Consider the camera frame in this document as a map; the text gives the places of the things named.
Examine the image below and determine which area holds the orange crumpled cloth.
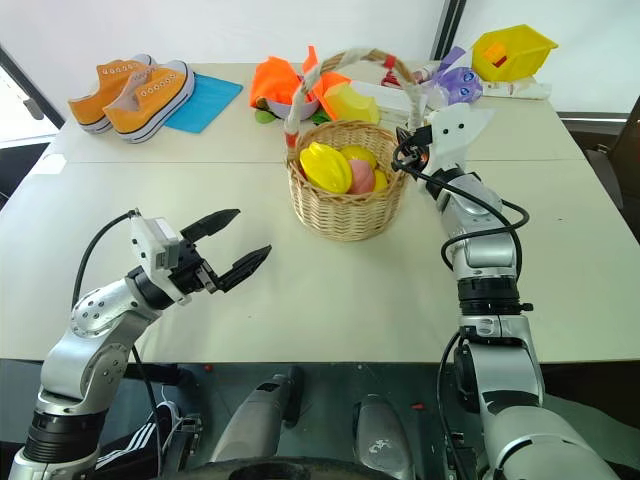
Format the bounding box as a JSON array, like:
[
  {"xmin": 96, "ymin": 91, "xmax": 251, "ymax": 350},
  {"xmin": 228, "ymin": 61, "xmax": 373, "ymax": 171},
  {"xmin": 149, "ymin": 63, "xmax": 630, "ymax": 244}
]
[{"xmin": 248, "ymin": 45, "xmax": 352, "ymax": 122}]

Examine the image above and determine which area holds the yellow toy lemon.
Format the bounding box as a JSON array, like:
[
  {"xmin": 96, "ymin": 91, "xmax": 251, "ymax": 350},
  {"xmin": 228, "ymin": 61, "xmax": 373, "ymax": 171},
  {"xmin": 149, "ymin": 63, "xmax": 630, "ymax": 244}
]
[{"xmin": 339, "ymin": 144, "xmax": 379, "ymax": 172}]

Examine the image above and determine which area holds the dark grey rounded shell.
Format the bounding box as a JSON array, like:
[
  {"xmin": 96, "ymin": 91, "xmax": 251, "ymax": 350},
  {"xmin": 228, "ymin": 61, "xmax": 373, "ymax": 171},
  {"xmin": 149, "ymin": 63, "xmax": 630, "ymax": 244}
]
[
  {"xmin": 351, "ymin": 394, "xmax": 417, "ymax": 480},
  {"xmin": 208, "ymin": 366, "xmax": 305, "ymax": 464}
]

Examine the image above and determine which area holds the white printed paper box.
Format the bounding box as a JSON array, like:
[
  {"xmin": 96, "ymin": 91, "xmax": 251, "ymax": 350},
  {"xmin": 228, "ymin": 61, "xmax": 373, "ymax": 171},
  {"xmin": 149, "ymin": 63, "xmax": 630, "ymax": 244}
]
[{"xmin": 478, "ymin": 74, "xmax": 554, "ymax": 102}]

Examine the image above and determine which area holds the yellow toy starfruit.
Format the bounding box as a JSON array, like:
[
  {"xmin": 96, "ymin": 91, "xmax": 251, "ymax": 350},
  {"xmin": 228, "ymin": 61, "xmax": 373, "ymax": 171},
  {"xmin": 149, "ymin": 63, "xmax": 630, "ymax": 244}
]
[{"xmin": 298, "ymin": 141, "xmax": 352, "ymax": 194}]

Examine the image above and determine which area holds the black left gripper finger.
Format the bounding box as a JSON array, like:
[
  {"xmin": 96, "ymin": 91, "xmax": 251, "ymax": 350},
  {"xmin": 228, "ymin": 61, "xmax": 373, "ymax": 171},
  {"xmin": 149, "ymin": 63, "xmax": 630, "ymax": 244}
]
[
  {"xmin": 216, "ymin": 244, "xmax": 273, "ymax": 294},
  {"xmin": 179, "ymin": 208, "xmax": 242, "ymax": 246}
]

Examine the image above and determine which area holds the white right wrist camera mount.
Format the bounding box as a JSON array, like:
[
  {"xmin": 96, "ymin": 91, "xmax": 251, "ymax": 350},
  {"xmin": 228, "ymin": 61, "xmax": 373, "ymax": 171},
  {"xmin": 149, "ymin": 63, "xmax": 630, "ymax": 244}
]
[{"xmin": 426, "ymin": 103, "xmax": 496, "ymax": 177}]

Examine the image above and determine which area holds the wicker basket with handle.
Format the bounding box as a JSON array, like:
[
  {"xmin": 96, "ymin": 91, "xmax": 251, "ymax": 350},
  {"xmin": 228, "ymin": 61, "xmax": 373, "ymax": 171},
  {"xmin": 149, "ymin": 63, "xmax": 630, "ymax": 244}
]
[{"xmin": 283, "ymin": 47, "xmax": 432, "ymax": 243}]

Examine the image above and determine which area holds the yellow plastic storage bin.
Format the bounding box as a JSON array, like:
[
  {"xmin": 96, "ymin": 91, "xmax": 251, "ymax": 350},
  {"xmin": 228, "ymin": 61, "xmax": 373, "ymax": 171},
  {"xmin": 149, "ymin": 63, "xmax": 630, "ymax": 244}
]
[{"xmin": 470, "ymin": 23, "xmax": 560, "ymax": 82}]

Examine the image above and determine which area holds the red small object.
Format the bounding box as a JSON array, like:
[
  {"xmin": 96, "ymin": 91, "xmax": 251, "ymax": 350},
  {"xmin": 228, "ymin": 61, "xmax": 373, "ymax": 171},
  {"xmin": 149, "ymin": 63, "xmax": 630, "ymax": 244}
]
[{"xmin": 379, "ymin": 55, "xmax": 404, "ymax": 89}]

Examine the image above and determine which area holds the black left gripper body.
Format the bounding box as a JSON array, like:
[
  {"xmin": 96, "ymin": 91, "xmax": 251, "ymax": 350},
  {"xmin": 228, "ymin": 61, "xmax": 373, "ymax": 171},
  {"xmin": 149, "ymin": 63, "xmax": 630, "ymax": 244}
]
[{"xmin": 167, "ymin": 238, "xmax": 224, "ymax": 297}]

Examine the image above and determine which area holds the black white-striped trouser leg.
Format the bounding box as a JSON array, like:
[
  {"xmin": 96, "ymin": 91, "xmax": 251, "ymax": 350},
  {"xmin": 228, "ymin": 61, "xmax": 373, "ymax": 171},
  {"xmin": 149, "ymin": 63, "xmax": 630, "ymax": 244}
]
[{"xmin": 93, "ymin": 401, "xmax": 177, "ymax": 472}]

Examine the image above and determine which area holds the yellow plastic cup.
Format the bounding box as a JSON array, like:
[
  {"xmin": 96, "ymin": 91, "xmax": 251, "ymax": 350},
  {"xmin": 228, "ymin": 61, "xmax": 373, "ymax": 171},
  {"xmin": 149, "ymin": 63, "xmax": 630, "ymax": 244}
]
[{"xmin": 323, "ymin": 81, "xmax": 382, "ymax": 126}]

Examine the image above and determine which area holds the white bowl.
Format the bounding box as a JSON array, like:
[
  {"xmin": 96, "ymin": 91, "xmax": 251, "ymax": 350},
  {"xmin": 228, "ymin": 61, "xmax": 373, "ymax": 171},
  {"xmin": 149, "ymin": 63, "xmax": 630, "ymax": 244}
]
[{"xmin": 264, "ymin": 94, "xmax": 322, "ymax": 122}]

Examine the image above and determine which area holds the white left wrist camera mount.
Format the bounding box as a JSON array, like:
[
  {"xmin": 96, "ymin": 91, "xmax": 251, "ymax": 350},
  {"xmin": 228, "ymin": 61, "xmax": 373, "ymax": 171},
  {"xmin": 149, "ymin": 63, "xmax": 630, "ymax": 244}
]
[{"xmin": 127, "ymin": 214, "xmax": 194, "ymax": 307}]

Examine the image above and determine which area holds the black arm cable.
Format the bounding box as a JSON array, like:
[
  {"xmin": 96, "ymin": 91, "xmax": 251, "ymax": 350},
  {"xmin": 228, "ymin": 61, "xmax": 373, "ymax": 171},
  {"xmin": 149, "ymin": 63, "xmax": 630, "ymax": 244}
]
[
  {"xmin": 391, "ymin": 142, "xmax": 532, "ymax": 480},
  {"xmin": 71, "ymin": 208, "xmax": 163, "ymax": 480}
]

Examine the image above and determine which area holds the orange canvas sneaker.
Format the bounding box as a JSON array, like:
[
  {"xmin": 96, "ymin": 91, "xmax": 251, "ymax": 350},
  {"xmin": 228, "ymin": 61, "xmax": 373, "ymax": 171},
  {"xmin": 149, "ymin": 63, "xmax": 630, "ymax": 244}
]
[
  {"xmin": 101, "ymin": 59, "xmax": 197, "ymax": 146},
  {"xmin": 67, "ymin": 53, "xmax": 159, "ymax": 135}
]

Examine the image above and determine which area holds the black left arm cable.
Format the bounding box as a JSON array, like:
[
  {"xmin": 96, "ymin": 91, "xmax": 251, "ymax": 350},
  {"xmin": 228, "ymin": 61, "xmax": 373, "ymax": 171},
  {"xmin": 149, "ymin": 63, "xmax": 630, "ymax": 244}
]
[{"xmin": 71, "ymin": 208, "xmax": 163, "ymax": 480}]

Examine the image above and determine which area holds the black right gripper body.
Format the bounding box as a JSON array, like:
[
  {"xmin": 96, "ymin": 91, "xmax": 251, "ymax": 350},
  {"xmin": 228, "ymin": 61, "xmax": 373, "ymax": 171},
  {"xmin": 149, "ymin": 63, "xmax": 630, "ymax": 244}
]
[{"xmin": 403, "ymin": 123, "xmax": 434, "ymax": 172}]

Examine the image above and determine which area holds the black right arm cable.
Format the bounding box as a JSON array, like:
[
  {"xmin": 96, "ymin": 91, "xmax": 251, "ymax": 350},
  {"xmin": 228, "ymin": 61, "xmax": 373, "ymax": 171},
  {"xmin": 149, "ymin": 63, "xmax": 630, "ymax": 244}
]
[{"xmin": 391, "ymin": 142, "xmax": 532, "ymax": 480}]

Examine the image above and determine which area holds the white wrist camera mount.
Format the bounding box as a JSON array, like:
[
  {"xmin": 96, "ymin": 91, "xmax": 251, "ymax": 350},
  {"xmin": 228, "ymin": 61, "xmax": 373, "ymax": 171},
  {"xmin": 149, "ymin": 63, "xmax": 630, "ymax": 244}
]
[
  {"xmin": 127, "ymin": 214, "xmax": 194, "ymax": 307},
  {"xmin": 426, "ymin": 103, "xmax": 496, "ymax": 177}
]

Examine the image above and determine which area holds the pink toy peach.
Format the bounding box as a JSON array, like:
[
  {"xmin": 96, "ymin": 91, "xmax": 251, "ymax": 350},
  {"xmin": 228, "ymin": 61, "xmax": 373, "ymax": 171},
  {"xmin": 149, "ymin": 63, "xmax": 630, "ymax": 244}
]
[{"xmin": 346, "ymin": 159, "xmax": 378, "ymax": 196}]

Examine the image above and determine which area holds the black round rim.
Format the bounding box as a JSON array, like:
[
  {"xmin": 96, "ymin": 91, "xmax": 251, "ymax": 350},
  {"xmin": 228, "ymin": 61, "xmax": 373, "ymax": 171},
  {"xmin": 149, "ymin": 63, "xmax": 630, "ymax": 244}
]
[{"xmin": 183, "ymin": 456, "xmax": 417, "ymax": 480}]

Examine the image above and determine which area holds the dark chair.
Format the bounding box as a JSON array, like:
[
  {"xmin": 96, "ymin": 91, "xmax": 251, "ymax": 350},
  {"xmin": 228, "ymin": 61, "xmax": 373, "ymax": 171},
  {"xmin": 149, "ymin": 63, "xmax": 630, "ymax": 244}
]
[{"xmin": 563, "ymin": 96, "xmax": 640, "ymax": 212}]

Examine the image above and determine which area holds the blue folded cloth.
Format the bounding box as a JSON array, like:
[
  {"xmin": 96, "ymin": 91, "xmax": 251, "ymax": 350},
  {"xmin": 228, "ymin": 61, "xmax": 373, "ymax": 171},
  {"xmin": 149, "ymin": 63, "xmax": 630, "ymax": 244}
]
[{"xmin": 163, "ymin": 72, "xmax": 245, "ymax": 136}]

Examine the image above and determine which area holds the purple plush toy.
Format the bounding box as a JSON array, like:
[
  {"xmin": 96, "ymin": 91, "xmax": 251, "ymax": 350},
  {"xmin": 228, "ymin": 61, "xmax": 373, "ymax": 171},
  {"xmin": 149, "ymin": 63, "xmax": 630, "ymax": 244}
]
[{"xmin": 413, "ymin": 45, "xmax": 485, "ymax": 109}]

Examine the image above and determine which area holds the white flat box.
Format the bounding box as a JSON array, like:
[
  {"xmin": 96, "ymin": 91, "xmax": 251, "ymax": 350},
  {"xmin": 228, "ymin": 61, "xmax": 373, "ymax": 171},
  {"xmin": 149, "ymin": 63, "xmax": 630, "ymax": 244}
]
[{"xmin": 349, "ymin": 81, "xmax": 417, "ymax": 122}]

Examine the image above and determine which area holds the black metal bracket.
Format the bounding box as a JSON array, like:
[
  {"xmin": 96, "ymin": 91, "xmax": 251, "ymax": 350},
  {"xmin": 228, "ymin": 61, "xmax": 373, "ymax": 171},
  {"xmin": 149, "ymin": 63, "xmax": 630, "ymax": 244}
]
[{"xmin": 163, "ymin": 413, "xmax": 205, "ymax": 472}]

